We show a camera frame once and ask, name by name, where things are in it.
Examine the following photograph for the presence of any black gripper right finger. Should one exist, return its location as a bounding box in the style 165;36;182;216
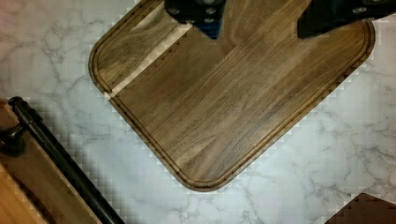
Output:
297;0;396;39

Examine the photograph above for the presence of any walnut wood cutting board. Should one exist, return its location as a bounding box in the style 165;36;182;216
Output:
89;0;375;191

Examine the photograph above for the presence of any black drawer handle bar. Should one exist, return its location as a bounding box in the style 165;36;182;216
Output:
1;96;125;224

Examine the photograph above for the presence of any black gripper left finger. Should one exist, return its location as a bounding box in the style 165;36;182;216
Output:
164;0;226;39

